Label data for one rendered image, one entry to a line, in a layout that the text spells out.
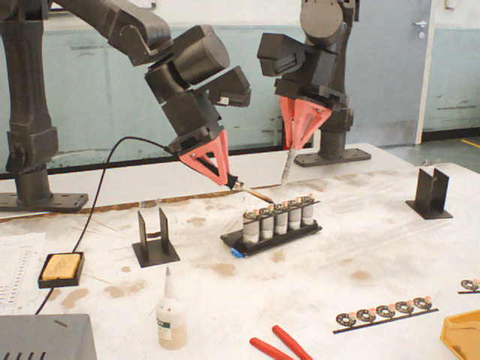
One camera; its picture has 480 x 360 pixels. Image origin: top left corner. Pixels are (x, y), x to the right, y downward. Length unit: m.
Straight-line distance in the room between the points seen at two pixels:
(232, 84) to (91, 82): 2.59
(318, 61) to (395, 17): 3.25
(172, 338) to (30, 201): 0.50
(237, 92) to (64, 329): 0.40
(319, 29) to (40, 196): 0.60
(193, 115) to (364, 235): 0.35
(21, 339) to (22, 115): 0.52
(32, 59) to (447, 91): 3.93
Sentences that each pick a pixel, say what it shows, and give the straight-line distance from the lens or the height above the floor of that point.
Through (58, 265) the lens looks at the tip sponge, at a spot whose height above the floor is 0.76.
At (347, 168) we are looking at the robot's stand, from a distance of 1.12.
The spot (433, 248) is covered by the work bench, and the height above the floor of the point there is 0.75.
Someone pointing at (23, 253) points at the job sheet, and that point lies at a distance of 0.79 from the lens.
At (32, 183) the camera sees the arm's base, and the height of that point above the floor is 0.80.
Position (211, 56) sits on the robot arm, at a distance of 0.65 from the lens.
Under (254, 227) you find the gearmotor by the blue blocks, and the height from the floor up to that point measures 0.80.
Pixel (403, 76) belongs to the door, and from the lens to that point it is 4.04.
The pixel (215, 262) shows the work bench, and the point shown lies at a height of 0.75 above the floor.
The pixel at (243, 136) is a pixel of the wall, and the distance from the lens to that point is 3.50.
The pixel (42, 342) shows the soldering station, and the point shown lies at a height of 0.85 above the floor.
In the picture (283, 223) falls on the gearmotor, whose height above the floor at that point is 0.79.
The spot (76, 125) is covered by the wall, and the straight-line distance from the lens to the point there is 3.28.
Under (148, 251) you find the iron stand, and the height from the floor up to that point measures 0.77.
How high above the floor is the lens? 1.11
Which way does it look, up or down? 21 degrees down
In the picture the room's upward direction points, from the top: straight up
